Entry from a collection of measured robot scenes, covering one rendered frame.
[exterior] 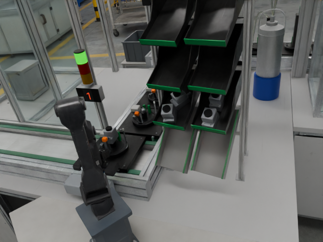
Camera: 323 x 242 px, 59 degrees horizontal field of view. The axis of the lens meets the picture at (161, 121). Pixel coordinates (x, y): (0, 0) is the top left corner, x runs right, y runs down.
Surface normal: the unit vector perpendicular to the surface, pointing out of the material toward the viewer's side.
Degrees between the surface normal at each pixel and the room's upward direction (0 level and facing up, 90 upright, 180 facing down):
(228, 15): 25
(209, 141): 45
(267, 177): 0
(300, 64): 90
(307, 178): 90
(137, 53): 90
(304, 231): 0
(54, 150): 0
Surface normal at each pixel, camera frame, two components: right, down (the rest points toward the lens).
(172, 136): -0.42, -0.21
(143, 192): -0.32, 0.56
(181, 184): -0.12, -0.83
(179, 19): -0.31, -0.52
